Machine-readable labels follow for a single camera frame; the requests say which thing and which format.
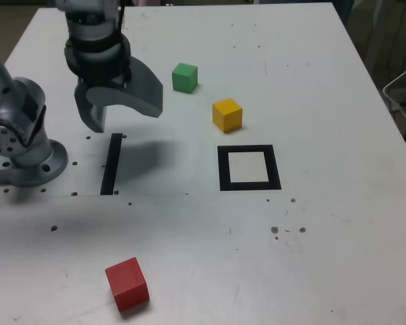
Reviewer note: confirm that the red cube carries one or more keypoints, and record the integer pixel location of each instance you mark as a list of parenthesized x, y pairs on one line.
[(127, 284)]

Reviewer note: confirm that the yellow cube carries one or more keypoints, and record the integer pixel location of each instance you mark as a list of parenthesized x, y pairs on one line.
[(227, 116)]

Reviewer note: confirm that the black tape strip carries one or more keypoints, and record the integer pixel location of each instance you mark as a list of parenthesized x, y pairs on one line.
[(111, 162)]

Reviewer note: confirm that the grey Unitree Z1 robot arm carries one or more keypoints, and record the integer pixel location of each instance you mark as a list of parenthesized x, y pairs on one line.
[(22, 98)]

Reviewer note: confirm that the black tape square outline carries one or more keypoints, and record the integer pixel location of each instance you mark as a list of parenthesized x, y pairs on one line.
[(224, 169)]

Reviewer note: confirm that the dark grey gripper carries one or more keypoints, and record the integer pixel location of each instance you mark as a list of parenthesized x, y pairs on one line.
[(101, 83)]

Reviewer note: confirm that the green cube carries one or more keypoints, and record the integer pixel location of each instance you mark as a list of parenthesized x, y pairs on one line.
[(184, 79)]

